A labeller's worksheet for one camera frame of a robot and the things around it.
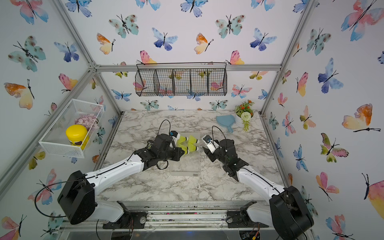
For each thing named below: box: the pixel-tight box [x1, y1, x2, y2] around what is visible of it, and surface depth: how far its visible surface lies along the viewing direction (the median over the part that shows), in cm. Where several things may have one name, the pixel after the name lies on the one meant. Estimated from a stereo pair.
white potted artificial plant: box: [235, 99, 255, 132], surface depth 103 cm
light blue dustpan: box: [216, 115, 235, 133], surface depth 120 cm
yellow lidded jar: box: [65, 124, 90, 150], surface depth 65 cm
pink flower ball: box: [75, 113, 100, 131], surface depth 70 cm
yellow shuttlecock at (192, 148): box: [187, 143, 199, 152], surface depth 100 cm
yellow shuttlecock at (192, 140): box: [188, 135, 200, 144], surface depth 103 cm
